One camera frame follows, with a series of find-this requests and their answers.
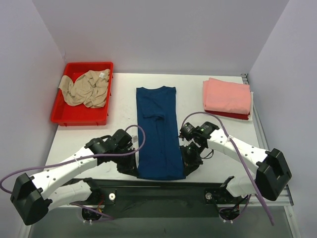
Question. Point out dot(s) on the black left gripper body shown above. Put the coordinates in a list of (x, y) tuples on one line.
[(128, 165)]

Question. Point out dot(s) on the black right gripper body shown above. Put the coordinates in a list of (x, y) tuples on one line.
[(191, 161)]

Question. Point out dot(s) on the blue t-shirt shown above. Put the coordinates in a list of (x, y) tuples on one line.
[(160, 158)]

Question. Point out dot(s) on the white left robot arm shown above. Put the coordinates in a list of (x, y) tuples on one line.
[(34, 196)]

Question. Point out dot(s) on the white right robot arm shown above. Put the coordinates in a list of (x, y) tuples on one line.
[(268, 171)]

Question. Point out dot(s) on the folded red t-shirt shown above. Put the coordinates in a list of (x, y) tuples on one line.
[(242, 117)]

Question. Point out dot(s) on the folded pink t-shirt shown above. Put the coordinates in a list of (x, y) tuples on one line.
[(226, 97)]

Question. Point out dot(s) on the beige t-shirt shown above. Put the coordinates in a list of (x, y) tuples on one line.
[(89, 89)]

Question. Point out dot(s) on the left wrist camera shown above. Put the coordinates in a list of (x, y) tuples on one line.
[(123, 139)]

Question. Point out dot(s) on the aluminium frame rail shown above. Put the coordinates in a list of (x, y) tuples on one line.
[(189, 91)]

